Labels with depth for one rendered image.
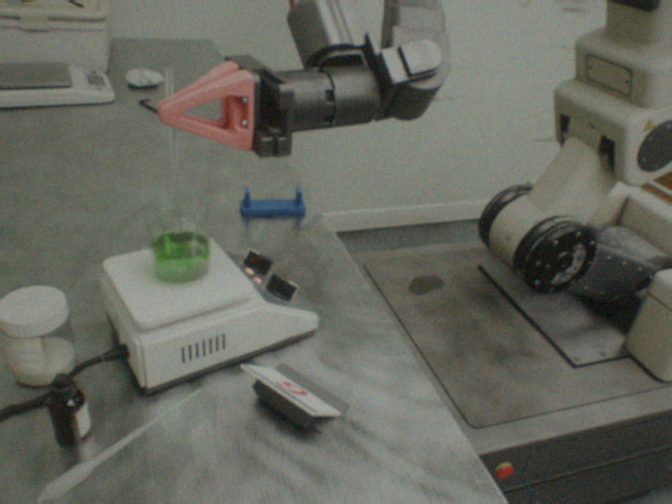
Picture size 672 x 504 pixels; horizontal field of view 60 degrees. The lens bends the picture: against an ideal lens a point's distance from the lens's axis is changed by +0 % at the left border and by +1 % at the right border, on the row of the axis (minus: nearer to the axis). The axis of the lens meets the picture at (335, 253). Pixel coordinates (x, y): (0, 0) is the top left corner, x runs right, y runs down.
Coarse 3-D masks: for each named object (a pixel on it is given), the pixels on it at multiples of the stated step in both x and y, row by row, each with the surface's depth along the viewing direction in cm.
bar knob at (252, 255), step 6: (252, 252) 67; (246, 258) 67; (252, 258) 67; (258, 258) 67; (264, 258) 67; (246, 264) 67; (252, 264) 67; (258, 264) 67; (264, 264) 67; (270, 264) 67; (252, 270) 66; (258, 270) 66; (264, 270) 67
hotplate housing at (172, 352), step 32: (128, 320) 55; (192, 320) 55; (224, 320) 57; (256, 320) 59; (288, 320) 62; (128, 352) 56; (160, 352) 54; (192, 352) 56; (224, 352) 59; (256, 352) 62; (160, 384) 56
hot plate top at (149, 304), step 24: (120, 264) 59; (144, 264) 59; (216, 264) 61; (120, 288) 56; (144, 288) 56; (168, 288) 56; (192, 288) 57; (216, 288) 57; (240, 288) 57; (144, 312) 53; (168, 312) 53; (192, 312) 54
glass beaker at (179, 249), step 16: (160, 192) 57; (192, 192) 57; (144, 208) 53; (160, 208) 57; (192, 208) 58; (208, 208) 54; (160, 224) 53; (176, 224) 53; (192, 224) 53; (208, 224) 56; (160, 240) 54; (176, 240) 54; (192, 240) 54; (208, 240) 56; (160, 256) 55; (176, 256) 54; (192, 256) 55; (208, 256) 57; (160, 272) 56; (176, 272) 55; (192, 272) 56; (208, 272) 58
